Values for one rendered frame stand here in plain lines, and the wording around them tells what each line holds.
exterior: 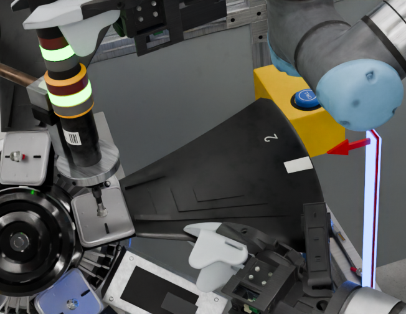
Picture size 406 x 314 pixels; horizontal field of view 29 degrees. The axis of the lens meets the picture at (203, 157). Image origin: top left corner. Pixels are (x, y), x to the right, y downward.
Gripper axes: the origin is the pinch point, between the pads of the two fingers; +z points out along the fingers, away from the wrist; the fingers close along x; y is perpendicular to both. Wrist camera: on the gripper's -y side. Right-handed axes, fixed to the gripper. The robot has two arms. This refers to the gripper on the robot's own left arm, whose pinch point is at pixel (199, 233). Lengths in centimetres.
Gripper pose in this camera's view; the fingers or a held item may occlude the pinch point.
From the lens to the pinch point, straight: 89.5
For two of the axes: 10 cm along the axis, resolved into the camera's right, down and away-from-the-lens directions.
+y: -5.7, 6.4, -5.1
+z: -8.0, -3.0, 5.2
